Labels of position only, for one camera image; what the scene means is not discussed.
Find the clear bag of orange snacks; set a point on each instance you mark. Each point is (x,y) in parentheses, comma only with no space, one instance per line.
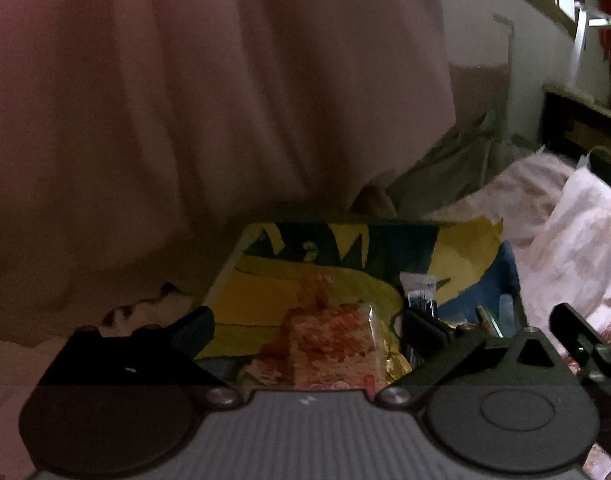
(313,295)

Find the yellow purple snack packet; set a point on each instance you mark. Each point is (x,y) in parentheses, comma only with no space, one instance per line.
(488,317)

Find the yellow blue printed box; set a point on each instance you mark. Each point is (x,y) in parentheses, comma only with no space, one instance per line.
(265,300)

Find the dark blue snack packet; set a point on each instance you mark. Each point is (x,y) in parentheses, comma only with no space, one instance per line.
(419,292)

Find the red white patterned snack packet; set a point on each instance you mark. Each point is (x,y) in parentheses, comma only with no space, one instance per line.
(330,345)

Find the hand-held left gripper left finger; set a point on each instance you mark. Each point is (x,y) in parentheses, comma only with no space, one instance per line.
(195,329)

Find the wooden nightstand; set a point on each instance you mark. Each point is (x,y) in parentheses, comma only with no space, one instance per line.
(585,135)

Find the green cloth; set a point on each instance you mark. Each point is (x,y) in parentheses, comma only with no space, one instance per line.
(450,175)

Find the white pole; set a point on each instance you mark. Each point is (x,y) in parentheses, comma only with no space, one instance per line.
(579,45)

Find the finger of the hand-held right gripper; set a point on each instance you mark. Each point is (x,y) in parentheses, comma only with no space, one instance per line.
(585,340)

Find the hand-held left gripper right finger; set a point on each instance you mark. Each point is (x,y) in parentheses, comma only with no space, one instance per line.
(426,326)

